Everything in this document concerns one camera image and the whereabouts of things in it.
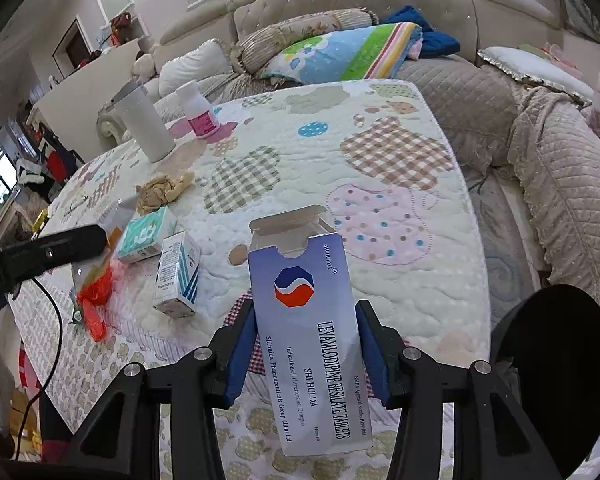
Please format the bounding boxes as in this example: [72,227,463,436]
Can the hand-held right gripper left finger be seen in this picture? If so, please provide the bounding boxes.
[65,302,261,480]

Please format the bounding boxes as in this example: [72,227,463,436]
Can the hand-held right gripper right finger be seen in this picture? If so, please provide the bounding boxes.
[355,300,566,480]

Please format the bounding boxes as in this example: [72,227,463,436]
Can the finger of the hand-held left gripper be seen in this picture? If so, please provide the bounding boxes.
[0,224,108,282]

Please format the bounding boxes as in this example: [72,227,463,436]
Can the orange plastic snack packet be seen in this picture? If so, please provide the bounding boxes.
[69,200,131,343]

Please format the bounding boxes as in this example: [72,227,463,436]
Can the teal tissue packet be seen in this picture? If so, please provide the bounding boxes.
[116,206,178,263]

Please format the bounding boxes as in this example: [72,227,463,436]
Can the blue white medicine box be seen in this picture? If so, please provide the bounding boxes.
[152,231,202,318]

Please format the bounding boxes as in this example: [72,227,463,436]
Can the white thermos bottle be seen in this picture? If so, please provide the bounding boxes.
[111,80,177,163]

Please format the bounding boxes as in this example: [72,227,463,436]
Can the grey patterned rug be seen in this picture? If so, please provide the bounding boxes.
[472,165,546,311]

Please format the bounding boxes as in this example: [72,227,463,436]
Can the white cabinet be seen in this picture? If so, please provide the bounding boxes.
[32,35,143,126]

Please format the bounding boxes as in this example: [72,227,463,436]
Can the white pink-label pill bottle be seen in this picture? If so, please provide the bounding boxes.
[176,82,222,138]

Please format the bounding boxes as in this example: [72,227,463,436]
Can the cream plush bear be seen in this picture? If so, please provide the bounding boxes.
[132,51,156,81]

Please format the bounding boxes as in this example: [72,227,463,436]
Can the plain white cushion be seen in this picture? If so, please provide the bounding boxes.
[157,39,233,96]

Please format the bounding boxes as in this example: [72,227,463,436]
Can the red hanging bag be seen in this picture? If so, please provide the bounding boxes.
[109,11,133,36]

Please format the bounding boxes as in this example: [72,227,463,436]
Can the beige quilted sofa cover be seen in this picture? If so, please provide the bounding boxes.
[397,52,600,321]

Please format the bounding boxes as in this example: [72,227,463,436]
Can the striped floral bolster pillow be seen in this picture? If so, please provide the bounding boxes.
[230,7,381,76]

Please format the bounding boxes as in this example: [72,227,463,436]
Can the blue cartoon folded blanket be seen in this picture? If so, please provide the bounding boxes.
[257,21,425,86]

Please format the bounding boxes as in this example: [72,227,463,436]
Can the dark blue towel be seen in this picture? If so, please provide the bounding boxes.
[380,5,462,60]

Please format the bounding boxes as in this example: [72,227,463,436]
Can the white frilled cushion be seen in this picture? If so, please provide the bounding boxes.
[477,46,596,106]

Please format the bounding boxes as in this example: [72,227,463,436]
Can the pink plastic tray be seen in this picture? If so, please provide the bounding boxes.
[540,42,581,68]

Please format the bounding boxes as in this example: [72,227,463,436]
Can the black cable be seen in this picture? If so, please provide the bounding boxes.
[10,275,63,461]

